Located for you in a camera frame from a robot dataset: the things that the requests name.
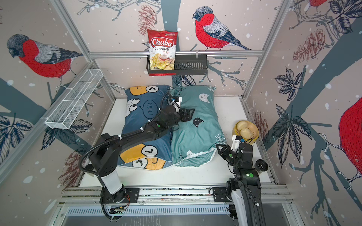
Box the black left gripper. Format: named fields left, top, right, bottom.
left=166, top=107, right=195, bottom=131

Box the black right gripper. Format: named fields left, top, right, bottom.
left=216, top=143, right=242, bottom=168

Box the teal cat pillow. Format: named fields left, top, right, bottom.
left=171, top=86, right=226, bottom=167

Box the blue cartoon pillow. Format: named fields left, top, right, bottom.
left=117, top=85, right=173, bottom=171

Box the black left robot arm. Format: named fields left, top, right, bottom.
left=78, top=105, right=195, bottom=203

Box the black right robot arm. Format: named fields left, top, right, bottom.
left=216, top=142, right=266, bottom=226

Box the beige bread roll lower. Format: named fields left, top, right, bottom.
left=239, top=128, right=254, bottom=140

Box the beige bread roll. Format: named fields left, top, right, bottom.
left=236, top=121, right=248, bottom=131
left=239, top=128, right=254, bottom=140

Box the beige bread roll upper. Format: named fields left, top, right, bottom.
left=236, top=121, right=248, bottom=131

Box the yellow bowl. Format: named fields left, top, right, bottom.
left=232, top=120, right=259, bottom=145

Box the small jar black lid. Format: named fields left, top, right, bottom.
left=254, top=159, right=269, bottom=172

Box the red Chuba chips bag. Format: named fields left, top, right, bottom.
left=147, top=30, right=178, bottom=76

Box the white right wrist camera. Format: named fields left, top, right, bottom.
left=231, top=135, right=245, bottom=152

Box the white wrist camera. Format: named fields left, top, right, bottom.
left=168, top=96, right=182, bottom=107
left=231, top=135, right=245, bottom=152

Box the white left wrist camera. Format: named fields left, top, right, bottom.
left=168, top=96, right=182, bottom=107

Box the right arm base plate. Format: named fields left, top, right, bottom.
left=209, top=187, right=233, bottom=202

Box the black wall basket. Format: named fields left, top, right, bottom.
left=146, top=55, right=208, bottom=76

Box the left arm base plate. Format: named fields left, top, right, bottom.
left=100, top=187, right=140, bottom=204

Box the white wire basket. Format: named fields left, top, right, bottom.
left=45, top=69, right=103, bottom=129

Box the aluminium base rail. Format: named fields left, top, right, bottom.
left=58, top=183, right=295, bottom=217

